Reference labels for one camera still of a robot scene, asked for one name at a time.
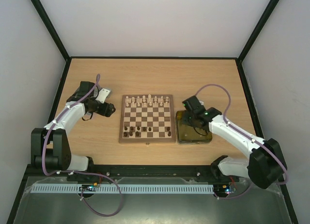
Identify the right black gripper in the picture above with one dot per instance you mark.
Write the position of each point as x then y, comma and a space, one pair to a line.
190, 120

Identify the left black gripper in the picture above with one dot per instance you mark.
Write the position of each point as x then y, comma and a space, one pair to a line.
106, 110

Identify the gold tin with pieces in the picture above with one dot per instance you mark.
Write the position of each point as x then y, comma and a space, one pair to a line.
187, 134

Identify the wooden chess board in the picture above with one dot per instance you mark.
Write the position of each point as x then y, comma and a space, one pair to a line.
149, 122

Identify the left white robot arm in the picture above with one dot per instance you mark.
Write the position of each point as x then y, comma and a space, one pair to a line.
50, 148

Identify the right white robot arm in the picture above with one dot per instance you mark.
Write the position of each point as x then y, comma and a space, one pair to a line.
263, 163

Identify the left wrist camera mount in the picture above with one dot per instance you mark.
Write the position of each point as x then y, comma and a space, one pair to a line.
103, 94

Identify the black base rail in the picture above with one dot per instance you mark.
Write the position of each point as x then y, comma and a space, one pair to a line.
150, 172

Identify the white slotted cable duct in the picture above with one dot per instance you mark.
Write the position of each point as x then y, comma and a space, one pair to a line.
123, 188

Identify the black enclosure frame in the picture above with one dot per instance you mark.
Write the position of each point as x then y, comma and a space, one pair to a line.
52, 31

